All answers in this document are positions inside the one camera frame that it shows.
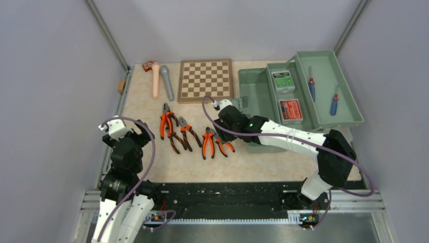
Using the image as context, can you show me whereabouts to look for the orange needle nose pliers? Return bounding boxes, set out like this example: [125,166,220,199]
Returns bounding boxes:
[210,129,236,157]

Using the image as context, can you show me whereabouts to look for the orange cutting pliers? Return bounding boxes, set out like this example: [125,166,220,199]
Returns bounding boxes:
[202,127,216,160]

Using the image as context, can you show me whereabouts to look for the large orange combination pliers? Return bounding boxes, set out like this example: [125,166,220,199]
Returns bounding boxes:
[159,103,179,140]

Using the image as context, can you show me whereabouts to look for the black orange striped pliers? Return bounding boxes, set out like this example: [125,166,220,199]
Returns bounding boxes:
[178,116,202,152]

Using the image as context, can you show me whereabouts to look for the red label screw box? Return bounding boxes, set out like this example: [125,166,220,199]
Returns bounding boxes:
[277,99,304,125]

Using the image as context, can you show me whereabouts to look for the green label screw box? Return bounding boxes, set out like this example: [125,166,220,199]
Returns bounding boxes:
[271,69,295,95]

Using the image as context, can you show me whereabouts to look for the green plastic toolbox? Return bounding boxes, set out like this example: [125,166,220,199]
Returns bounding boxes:
[229,60,332,154]

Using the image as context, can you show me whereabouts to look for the red blue screwdriver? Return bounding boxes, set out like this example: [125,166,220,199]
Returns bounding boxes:
[308,66,316,102]

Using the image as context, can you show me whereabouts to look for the blue handle screwdriver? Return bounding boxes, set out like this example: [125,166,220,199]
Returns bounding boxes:
[330,85,339,116]

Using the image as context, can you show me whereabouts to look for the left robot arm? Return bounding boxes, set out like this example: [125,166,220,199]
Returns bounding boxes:
[91,116,162,242]

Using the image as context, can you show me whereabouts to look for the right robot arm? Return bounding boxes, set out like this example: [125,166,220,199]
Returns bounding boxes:
[213,100,356,209]

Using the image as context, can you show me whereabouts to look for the wooden chessboard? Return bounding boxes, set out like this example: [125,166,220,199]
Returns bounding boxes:
[177,59,234,104]

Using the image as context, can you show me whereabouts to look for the left wooden block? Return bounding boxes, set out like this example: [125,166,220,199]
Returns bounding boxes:
[117,79,126,94]

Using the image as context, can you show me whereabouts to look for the grey microphone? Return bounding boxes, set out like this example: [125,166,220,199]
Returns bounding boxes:
[160,65,175,101]

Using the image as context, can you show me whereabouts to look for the pink microphone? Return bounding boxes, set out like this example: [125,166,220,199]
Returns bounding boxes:
[152,62,160,99]

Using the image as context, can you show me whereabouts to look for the red small packet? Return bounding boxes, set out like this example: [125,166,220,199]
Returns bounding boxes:
[142,61,154,72]

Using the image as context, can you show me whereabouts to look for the green toolbox tray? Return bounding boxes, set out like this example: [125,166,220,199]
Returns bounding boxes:
[294,50,364,129]

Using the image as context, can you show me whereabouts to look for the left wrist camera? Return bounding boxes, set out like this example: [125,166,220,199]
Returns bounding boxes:
[98,115,133,140]

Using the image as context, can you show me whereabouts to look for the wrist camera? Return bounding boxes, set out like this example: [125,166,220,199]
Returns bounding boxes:
[212,99,232,111]
[98,115,133,140]

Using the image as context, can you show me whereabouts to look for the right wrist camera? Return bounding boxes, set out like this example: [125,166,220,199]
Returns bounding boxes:
[212,99,232,111]

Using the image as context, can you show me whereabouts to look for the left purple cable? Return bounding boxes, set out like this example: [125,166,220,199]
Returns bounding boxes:
[95,116,177,243]

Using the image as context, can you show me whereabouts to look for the purple cable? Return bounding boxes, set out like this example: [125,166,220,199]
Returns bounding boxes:
[201,96,375,231]
[95,116,177,243]

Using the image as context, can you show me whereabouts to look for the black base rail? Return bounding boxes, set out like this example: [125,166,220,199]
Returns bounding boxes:
[137,181,328,220]

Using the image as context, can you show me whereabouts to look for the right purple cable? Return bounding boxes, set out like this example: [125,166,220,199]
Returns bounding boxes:
[201,96,375,231]

